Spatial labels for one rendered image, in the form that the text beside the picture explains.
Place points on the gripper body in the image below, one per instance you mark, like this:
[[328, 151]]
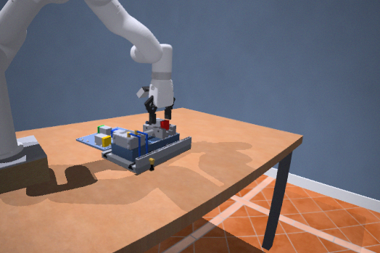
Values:
[[162, 97]]

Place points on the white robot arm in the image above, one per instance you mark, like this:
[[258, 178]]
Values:
[[16, 16]]

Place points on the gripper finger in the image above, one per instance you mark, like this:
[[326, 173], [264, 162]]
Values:
[[168, 111], [152, 115]]

